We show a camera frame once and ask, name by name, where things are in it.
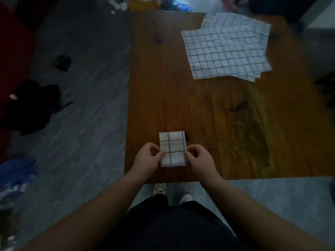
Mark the blue plastic bag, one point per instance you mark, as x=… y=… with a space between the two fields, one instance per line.
x=15 y=177
x=175 y=5

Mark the person's white left shoe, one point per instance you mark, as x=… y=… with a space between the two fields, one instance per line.
x=159 y=188

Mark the person's left forearm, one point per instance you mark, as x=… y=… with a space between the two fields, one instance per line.
x=86 y=216

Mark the person's white right shoe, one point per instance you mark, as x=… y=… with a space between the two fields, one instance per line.
x=185 y=198

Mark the black backpack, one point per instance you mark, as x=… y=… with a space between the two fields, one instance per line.
x=31 y=107

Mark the person's black top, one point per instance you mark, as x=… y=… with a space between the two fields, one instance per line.
x=172 y=232

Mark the person's left hand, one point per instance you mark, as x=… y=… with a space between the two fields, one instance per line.
x=146 y=164

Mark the person's right forearm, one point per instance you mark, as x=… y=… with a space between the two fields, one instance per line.
x=261 y=219

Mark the person's black trousers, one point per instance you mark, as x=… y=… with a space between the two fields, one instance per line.
x=159 y=202

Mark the small black floor object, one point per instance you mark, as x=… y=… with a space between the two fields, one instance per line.
x=62 y=62

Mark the pile of packaging scraps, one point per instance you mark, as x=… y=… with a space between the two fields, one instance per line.
x=7 y=232

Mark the person's right hand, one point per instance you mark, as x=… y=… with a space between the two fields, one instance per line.
x=202 y=164

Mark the person's white shoe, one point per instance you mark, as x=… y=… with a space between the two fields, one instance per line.
x=185 y=198
x=159 y=188

